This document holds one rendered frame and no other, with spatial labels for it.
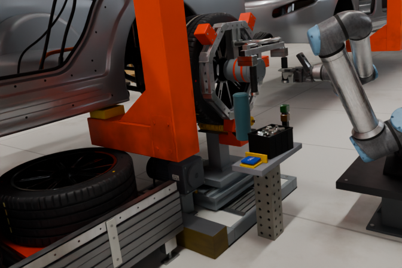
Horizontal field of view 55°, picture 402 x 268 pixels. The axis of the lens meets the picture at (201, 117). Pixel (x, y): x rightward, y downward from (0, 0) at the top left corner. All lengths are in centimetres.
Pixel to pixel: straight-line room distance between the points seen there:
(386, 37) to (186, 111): 411
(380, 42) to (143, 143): 420
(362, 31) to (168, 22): 80
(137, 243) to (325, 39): 120
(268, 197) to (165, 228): 54
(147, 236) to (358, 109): 112
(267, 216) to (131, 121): 85
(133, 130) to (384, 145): 120
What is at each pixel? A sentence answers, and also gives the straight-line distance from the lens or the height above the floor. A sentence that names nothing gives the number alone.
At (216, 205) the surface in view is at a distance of 223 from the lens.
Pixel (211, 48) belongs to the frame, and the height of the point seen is 100.
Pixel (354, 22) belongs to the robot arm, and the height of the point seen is 108.
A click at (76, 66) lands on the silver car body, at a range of 205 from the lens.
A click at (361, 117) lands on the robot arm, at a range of 188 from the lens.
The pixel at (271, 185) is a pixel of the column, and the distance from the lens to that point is 199.
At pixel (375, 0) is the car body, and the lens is 659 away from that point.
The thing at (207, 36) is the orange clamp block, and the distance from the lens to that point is 201.
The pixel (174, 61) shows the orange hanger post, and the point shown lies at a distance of 172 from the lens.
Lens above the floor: 115
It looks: 14 degrees down
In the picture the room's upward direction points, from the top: 6 degrees counter-clockwise
